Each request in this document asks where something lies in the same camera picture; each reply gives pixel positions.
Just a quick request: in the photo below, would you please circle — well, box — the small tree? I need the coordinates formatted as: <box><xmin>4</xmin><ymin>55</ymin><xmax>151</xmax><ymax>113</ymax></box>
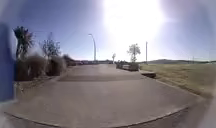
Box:
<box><xmin>111</xmin><ymin>52</ymin><xmax>117</xmax><ymax>64</ymax></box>

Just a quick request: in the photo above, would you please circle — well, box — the row of parked cars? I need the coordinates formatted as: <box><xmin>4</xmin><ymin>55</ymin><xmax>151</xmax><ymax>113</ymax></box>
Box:
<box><xmin>67</xmin><ymin>59</ymin><xmax>114</xmax><ymax>66</ymax></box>

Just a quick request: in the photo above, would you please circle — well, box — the curved street lamp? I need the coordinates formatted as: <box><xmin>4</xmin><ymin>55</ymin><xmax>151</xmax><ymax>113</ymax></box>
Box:
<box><xmin>88</xmin><ymin>33</ymin><xmax>97</xmax><ymax>63</ymax></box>

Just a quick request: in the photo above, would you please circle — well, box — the lone leafy tree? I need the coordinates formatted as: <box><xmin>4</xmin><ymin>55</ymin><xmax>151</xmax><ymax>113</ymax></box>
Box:
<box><xmin>126</xmin><ymin>43</ymin><xmax>142</xmax><ymax>64</ymax></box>

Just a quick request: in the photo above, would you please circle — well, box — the grey asphalt path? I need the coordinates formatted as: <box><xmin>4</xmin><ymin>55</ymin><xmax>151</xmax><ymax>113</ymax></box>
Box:
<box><xmin>4</xmin><ymin>63</ymin><xmax>216</xmax><ymax>128</ymax></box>

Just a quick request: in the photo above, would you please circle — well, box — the tall pole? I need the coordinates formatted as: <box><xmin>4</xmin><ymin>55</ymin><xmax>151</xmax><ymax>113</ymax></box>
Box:
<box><xmin>144</xmin><ymin>41</ymin><xmax>149</xmax><ymax>65</ymax></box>

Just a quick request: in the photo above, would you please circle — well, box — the flat concrete block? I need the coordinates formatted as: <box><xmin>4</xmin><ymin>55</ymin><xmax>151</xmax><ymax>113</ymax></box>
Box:
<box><xmin>139</xmin><ymin>69</ymin><xmax>157</xmax><ymax>79</ymax></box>

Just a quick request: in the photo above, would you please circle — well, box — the thin bare tree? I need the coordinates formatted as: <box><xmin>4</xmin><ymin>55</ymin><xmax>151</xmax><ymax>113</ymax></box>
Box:
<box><xmin>40</xmin><ymin>32</ymin><xmax>62</xmax><ymax>58</ymax></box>

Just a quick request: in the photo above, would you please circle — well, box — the distant hill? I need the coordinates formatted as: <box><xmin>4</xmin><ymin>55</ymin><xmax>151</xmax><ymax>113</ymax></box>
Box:
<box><xmin>139</xmin><ymin>58</ymin><xmax>216</xmax><ymax>65</ymax></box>

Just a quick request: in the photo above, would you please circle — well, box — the row of bushes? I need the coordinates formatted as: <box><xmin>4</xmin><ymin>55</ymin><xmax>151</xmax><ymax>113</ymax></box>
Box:
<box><xmin>14</xmin><ymin>53</ymin><xmax>77</xmax><ymax>82</ymax></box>

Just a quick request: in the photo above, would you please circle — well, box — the low stone planter wall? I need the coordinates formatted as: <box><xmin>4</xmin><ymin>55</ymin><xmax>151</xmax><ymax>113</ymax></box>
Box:
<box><xmin>115</xmin><ymin>61</ymin><xmax>141</xmax><ymax>72</ymax></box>

